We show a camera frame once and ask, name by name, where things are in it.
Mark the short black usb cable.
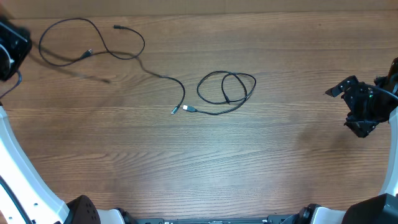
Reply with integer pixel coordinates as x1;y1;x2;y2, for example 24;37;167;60
38;17;146;67

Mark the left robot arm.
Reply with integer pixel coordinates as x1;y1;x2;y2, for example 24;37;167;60
1;18;126;224

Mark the long black usb cable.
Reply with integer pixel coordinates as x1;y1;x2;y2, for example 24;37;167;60
182;70;257;116

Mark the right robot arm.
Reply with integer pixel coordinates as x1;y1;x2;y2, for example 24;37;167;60
283;58;397;224

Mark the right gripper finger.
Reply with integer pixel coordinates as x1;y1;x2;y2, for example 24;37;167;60
344;120;379;138
325;75;359;97

